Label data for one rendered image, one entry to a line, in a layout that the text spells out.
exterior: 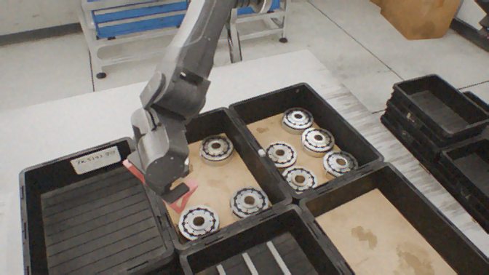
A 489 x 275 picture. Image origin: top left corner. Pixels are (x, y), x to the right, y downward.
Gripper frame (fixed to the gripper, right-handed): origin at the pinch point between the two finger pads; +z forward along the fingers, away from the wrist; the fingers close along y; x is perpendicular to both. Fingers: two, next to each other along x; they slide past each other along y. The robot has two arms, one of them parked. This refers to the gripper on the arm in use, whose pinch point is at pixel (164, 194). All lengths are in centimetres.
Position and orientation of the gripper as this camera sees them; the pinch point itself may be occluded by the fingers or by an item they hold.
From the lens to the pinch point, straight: 68.2
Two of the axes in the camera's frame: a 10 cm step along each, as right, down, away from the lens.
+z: -0.4, 7.4, 6.8
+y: 7.4, 4.8, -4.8
